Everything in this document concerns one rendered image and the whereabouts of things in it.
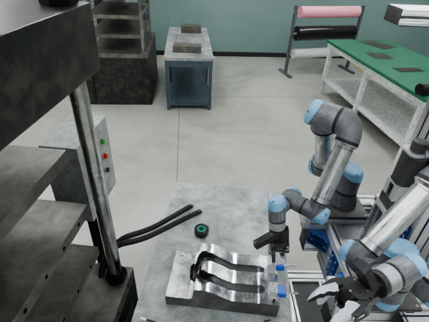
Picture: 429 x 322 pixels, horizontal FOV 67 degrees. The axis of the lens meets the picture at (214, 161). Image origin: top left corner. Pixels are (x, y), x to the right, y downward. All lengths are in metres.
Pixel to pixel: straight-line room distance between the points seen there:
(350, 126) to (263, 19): 6.43
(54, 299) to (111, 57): 4.05
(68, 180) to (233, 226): 0.94
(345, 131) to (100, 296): 1.30
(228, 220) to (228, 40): 6.07
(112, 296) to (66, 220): 0.51
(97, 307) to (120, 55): 3.90
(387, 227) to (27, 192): 1.08
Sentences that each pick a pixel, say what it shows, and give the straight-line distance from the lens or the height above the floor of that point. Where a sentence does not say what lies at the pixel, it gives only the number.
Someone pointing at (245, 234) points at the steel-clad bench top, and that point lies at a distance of 1.88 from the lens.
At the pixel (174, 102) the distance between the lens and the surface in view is 5.02.
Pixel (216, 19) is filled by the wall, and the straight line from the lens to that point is 7.53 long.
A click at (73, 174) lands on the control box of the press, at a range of 1.47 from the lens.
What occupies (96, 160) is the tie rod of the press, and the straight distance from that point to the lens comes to 1.24.
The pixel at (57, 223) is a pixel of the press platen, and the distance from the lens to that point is 1.33.
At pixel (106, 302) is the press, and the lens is 1.68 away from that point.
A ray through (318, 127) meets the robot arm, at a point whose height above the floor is 1.54.
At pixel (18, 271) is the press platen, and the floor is 1.29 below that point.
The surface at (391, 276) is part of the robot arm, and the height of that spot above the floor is 1.47.
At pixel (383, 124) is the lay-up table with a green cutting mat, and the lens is 4.80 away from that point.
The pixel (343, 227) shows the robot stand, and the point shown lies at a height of 0.95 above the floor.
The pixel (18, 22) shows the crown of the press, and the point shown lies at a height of 2.01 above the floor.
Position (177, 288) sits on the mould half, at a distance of 1.58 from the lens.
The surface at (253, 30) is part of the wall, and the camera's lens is 7.69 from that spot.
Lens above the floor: 2.17
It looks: 34 degrees down
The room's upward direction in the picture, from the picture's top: 3 degrees clockwise
